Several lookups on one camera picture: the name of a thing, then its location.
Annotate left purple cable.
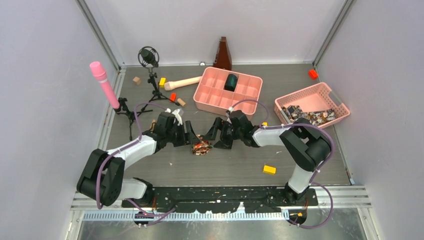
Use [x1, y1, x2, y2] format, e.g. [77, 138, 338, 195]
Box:
[95, 102, 178, 229]

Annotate dark green rolled tie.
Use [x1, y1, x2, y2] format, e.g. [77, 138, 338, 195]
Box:
[224, 73, 238, 92]

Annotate black microphone with tripod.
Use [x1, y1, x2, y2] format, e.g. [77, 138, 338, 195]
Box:
[116, 46, 173, 142]

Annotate red block far corner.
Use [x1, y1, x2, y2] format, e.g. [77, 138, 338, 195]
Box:
[308, 69, 319, 80]

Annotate floral patterned necktie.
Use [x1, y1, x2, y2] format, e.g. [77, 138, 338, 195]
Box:
[192, 134, 213, 156]

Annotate pink divided organizer tray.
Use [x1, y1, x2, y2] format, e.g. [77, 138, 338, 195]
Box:
[193, 67, 263, 120]

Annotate yellow cube block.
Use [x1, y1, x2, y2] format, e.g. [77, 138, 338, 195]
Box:
[158, 77, 167, 88]

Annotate small wooden rectangular block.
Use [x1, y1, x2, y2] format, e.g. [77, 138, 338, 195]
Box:
[149, 119, 157, 132]

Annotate patterned ties in basket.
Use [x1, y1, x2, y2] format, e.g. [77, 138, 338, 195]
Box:
[282, 105, 337, 127]

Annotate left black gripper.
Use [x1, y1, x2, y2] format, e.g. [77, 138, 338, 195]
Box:
[165, 121, 199, 147]

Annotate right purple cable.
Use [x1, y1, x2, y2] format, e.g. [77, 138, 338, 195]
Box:
[226, 99, 336, 231]

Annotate pink perforated basket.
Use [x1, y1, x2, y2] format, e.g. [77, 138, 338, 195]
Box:
[273, 82, 351, 129]

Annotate yellow block near front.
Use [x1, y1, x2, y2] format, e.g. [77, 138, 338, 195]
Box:
[262, 165, 277, 175]

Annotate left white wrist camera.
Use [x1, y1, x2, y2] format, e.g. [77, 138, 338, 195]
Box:
[165, 108, 184, 126]

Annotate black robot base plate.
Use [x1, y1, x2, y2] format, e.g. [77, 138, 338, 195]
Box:
[121, 186, 319, 224]

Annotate purple cable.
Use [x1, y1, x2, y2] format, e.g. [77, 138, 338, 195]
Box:
[95, 102, 178, 229]
[226, 99, 336, 231]

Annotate wooden cylinder block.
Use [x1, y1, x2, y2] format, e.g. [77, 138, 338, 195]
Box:
[177, 98, 187, 107]

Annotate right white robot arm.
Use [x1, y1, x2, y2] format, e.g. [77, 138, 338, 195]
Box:
[202, 110, 335, 205]

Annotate small orange block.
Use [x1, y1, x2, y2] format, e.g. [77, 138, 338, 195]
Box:
[169, 93, 177, 102]

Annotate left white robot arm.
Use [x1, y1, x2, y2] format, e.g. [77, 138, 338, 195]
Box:
[76, 111, 200, 209]

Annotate brown wooden metronome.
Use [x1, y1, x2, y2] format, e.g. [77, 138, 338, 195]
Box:
[212, 36, 232, 71]

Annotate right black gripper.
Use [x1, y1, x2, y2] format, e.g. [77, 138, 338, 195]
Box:
[202, 117, 243, 150]

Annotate wooden cube block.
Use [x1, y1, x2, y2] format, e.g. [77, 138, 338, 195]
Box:
[132, 76, 142, 86]

